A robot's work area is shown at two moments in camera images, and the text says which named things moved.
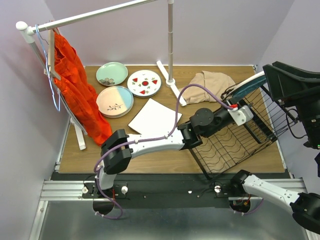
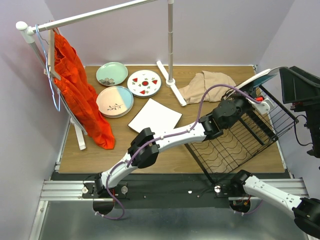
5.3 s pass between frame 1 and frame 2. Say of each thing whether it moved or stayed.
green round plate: stayed
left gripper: moved
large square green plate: stayed
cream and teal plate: stayed
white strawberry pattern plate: stayed
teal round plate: moved
